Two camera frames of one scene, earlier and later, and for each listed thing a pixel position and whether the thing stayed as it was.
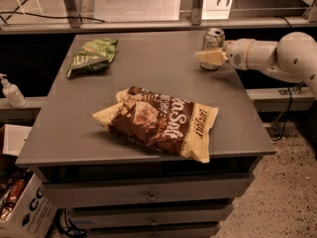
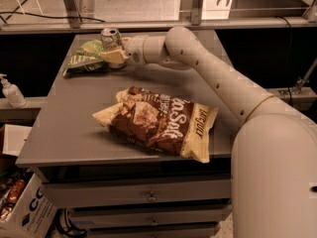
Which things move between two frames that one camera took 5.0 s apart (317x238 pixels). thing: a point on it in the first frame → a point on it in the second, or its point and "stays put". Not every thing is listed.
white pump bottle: [12, 92] stays put
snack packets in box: [12, 185] stays put
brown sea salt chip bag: [169, 125] stays put
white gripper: [238, 54] → [134, 50]
